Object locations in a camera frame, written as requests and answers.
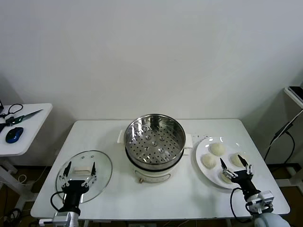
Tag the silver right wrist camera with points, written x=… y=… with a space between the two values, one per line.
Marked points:
x=266 y=196

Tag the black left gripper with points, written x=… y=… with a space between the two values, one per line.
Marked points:
x=72 y=194

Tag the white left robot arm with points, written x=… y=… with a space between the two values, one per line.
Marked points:
x=75 y=220

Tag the perforated stainless steel steamer basket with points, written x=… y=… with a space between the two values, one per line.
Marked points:
x=142 y=132

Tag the white shelf stand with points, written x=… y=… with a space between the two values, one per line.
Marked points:
x=287 y=90

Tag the round white plate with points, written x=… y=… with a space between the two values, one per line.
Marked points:
x=206 y=175

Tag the white side table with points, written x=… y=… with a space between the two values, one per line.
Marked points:
x=35 y=127

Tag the white electric cooking pot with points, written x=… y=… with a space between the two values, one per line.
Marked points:
x=151 y=176

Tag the flat black device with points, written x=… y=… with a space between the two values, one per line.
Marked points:
x=297 y=92

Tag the white steamed baozi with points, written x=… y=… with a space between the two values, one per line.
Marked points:
x=225 y=179
x=234 y=159
x=208 y=162
x=217 y=149

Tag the blue black computer mouse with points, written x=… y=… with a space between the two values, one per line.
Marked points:
x=14 y=135

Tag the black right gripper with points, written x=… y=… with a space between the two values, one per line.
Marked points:
x=245 y=180

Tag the round glass pot lid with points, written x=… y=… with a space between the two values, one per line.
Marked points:
x=101 y=165

